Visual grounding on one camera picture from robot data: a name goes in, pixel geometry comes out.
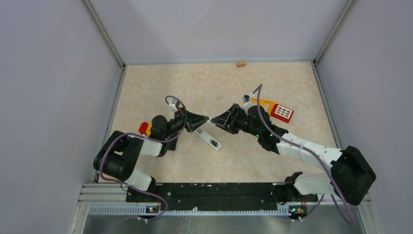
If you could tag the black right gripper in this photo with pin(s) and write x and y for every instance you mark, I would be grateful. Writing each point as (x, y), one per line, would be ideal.
(227, 121)

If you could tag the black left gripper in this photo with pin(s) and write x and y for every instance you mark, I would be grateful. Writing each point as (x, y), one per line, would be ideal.
(193, 121)

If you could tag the white remote control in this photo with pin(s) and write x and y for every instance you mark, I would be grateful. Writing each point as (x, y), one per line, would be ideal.
(209, 139)

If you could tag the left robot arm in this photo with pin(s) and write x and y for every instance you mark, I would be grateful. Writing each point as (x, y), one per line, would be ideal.
(119, 155)

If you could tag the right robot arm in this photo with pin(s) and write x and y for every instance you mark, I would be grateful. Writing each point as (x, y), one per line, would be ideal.
(346, 172)

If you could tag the red and yellow toy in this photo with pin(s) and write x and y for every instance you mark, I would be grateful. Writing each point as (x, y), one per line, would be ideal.
(145, 128)

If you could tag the red toy window block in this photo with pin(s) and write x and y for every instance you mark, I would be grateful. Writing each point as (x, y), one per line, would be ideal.
(282, 113)

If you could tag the small wooden block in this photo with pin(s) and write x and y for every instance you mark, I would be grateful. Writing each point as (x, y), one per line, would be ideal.
(240, 64)

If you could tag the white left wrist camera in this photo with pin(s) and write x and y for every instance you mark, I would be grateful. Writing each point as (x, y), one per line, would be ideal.
(174, 104)

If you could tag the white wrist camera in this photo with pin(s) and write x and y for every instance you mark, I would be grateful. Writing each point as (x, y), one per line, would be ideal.
(247, 98)
(174, 104)

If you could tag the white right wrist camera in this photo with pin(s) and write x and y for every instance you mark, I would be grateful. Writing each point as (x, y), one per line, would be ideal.
(247, 98)

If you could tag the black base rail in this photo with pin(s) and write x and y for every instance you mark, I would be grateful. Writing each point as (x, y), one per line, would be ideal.
(220, 196)

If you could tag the aluminium frame rail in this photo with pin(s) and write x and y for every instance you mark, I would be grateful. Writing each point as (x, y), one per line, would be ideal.
(110, 199)

